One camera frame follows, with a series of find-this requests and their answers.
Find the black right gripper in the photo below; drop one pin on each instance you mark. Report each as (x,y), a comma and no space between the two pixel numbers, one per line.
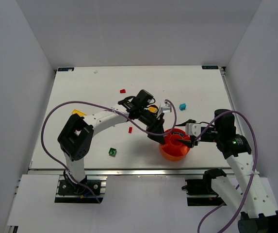
(195,141)

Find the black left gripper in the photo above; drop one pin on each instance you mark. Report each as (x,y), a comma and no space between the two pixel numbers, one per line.
(157,126)

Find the orange divided round container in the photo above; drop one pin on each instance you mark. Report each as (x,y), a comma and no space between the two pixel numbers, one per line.
(174,150)

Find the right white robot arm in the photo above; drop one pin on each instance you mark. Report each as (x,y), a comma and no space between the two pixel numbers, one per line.
(251,205)

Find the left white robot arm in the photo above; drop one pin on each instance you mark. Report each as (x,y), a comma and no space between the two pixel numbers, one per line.
(77,134)

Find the yellow 2x3 lego brick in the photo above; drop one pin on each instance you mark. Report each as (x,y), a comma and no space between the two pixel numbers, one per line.
(153,109)

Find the small cyan lego brick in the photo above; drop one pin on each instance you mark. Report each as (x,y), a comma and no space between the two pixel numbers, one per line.
(182,106)

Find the green lego brick near front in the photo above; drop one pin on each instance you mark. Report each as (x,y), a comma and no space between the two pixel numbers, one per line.
(112,152)

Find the blue label sticker right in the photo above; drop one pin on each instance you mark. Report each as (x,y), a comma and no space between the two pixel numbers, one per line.
(210,67)

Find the blue label sticker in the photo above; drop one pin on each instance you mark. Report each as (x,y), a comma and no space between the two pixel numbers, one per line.
(210,67)
(65,69)

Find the yellow long flat lego plate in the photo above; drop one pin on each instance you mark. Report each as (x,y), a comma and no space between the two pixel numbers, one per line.
(81,114)

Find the blue label sticker left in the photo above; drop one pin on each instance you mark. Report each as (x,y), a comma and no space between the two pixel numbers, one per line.
(65,69)

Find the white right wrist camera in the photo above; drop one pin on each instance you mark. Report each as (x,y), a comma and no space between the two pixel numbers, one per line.
(193,129)

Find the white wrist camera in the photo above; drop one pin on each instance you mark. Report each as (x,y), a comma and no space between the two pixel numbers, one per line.
(193,129)
(166,108)

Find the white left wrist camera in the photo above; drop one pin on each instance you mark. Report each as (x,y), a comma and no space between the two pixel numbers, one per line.
(166,108)

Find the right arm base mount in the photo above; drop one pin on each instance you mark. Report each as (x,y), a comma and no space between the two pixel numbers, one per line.
(198,195)

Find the aluminium front table rail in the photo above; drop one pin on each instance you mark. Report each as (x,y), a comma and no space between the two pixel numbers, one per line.
(138,172)

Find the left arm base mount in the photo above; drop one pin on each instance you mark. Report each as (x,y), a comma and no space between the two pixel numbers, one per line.
(66,193)

